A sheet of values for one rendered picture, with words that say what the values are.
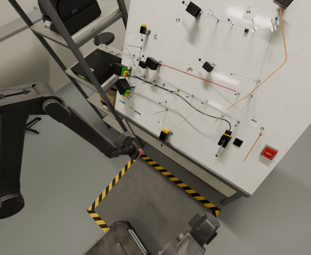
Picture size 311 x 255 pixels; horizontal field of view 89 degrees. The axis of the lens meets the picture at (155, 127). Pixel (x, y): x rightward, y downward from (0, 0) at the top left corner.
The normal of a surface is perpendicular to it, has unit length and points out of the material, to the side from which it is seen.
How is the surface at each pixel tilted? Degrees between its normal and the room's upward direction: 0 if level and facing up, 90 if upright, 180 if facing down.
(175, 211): 0
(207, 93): 53
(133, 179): 0
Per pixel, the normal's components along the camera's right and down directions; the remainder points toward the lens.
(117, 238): -0.16, -0.52
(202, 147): -0.58, 0.25
